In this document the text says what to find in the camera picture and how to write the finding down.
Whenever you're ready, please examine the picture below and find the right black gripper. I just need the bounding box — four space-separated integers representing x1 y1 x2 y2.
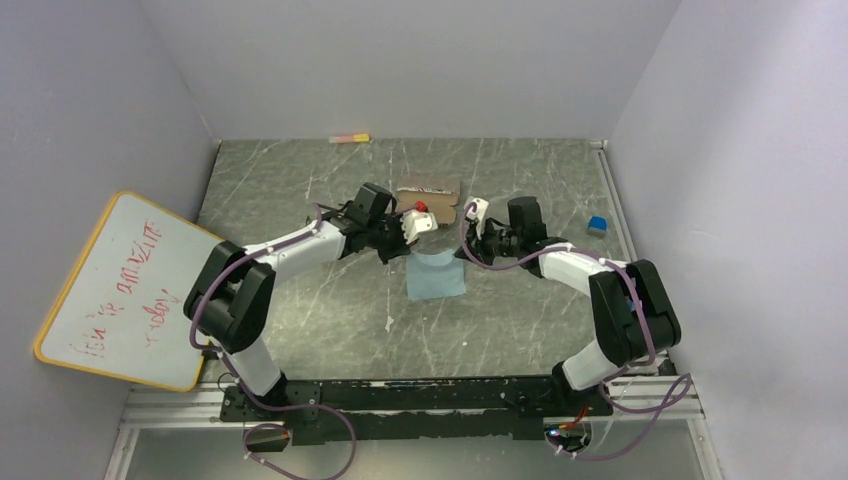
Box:
455 215 522 270

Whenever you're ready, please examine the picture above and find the blue cleaning cloth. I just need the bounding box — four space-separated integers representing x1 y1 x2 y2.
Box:
406 250 466 300

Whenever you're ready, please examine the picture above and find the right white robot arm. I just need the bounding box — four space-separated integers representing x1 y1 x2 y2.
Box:
455 196 682 415

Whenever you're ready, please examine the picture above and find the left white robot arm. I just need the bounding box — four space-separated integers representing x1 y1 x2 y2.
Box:
184 182 435 420

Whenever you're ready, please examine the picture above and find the pink yellow marker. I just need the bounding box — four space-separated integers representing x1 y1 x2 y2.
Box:
328 133 371 144

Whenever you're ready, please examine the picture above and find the blue whiteboard eraser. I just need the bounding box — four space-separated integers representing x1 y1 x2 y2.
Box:
587 216 608 238

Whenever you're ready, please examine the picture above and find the yellow framed whiteboard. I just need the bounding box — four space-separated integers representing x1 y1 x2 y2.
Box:
34 191 221 392

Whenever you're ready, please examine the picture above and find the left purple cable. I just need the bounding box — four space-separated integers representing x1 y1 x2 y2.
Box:
189 202 359 480

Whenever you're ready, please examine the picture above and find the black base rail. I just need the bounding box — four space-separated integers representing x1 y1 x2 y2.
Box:
219 375 612 446

